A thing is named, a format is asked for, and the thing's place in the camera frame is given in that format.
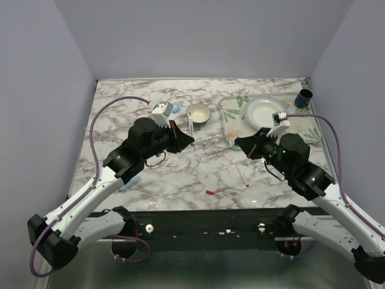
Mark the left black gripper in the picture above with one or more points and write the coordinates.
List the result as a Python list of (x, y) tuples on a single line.
[(180, 139)]

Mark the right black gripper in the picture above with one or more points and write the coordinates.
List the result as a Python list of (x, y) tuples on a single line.
[(251, 144)]

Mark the white pen blue tip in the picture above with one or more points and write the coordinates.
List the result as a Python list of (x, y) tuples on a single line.
[(191, 127)]

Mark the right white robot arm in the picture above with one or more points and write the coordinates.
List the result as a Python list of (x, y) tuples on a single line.
[(360, 243)]

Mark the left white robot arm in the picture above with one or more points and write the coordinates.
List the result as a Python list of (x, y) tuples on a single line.
[(59, 235)]

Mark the white pen red tip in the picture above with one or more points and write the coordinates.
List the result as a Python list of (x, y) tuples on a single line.
[(242, 176)]

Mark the floral leaf serving tray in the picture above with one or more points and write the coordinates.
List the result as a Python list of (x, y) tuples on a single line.
[(233, 119)]

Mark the light blue eraser block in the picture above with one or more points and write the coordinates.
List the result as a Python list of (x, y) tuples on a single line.
[(175, 109)]

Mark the teal bowl cream inside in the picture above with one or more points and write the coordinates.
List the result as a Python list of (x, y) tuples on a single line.
[(199, 114)]

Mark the white plate blue rim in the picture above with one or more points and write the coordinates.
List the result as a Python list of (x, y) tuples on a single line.
[(258, 112)]

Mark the dark blue cup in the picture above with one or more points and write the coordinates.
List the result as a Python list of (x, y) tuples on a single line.
[(303, 98)]

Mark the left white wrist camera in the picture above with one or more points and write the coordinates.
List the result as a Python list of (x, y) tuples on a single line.
[(160, 114)]

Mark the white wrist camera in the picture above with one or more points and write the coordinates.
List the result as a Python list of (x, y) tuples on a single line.
[(160, 114), (281, 124)]

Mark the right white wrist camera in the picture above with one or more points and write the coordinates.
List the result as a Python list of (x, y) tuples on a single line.
[(281, 124)]

